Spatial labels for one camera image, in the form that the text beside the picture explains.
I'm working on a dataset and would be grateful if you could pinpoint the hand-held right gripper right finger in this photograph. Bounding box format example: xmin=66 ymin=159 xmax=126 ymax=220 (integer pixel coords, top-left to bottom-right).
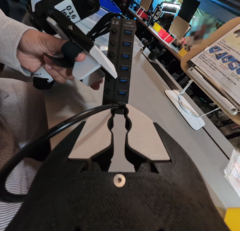
xmin=123 ymin=104 xmax=171 ymax=161

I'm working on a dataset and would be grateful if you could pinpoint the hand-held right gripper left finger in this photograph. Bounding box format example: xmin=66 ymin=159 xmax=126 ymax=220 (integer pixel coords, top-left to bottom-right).
xmin=68 ymin=107 xmax=115 ymax=160

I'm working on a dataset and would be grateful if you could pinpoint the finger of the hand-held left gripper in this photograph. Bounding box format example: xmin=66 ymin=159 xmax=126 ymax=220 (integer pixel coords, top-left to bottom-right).
xmin=82 ymin=73 xmax=106 ymax=87
xmin=89 ymin=45 xmax=118 ymax=79

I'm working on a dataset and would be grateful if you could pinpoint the black usb hub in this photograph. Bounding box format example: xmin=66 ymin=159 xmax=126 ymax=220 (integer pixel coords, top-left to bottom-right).
xmin=102 ymin=17 xmax=136 ymax=115

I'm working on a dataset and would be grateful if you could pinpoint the black hub cable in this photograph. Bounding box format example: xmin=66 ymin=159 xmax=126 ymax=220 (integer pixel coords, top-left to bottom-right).
xmin=0 ymin=103 xmax=123 ymax=203

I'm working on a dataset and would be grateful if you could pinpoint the person's left forearm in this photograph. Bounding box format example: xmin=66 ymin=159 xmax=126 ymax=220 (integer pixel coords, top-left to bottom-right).
xmin=0 ymin=8 xmax=39 ymax=77

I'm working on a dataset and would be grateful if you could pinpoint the bright desk lamp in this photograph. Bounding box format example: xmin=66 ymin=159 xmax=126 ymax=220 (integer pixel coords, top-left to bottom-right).
xmin=161 ymin=1 xmax=181 ymax=15

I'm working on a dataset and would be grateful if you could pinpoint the person's left hand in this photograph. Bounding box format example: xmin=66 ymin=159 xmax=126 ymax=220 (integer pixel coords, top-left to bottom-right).
xmin=16 ymin=29 xmax=104 ymax=91

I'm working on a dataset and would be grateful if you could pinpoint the clear plastic bin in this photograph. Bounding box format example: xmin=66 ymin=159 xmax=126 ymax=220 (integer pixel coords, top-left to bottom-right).
xmin=76 ymin=8 xmax=144 ymax=56

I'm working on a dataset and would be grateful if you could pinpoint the blue plastic bin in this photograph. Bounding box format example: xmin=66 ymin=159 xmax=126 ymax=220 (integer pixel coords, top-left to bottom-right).
xmin=97 ymin=0 xmax=122 ymax=14

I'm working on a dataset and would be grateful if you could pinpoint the small black device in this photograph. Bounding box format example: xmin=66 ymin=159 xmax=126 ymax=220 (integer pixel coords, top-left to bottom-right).
xmin=148 ymin=49 xmax=167 ymax=61

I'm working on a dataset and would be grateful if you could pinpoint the cardboard document stand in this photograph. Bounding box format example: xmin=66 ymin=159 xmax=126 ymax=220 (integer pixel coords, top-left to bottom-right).
xmin=168 ymin=15 xmax=191 ymax=41
xmin=139 ymin=0 xmax=153 ymax=12

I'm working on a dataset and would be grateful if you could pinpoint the black white marker tag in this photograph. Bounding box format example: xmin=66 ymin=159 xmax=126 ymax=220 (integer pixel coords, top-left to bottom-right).
xmin=153 ymin=4 xmax=163 ymax=19

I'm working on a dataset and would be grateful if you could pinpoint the wooden document stand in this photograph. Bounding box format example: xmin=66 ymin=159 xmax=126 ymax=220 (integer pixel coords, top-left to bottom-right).
xmin=165 ymin=17 xmax=240 ymax=131

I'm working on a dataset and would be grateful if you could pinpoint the stack of clear packets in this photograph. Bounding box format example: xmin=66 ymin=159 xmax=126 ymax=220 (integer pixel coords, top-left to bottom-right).
xmin=224 ymin=149 xmax=240 ymax=198

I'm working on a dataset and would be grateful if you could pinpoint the black monitor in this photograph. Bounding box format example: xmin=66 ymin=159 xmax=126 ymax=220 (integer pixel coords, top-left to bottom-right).
xmin=177 ymin=0 xmax=201 ymax=25

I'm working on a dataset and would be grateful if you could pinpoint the printed instruction sheet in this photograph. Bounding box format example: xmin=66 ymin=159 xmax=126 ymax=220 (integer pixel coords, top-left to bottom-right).
xmin=190 ymin=28 xmax=240 ymax=104

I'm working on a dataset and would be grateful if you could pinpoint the yellow box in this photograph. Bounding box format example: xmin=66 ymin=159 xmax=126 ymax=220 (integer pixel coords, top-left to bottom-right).
xmin=224 ymin=207 xmax=240 ymax=231

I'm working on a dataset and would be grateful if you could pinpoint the bundle of black cables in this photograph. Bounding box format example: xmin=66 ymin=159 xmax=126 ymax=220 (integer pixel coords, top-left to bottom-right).
xmin=87 ymin=12 xmax=125 ymax=40

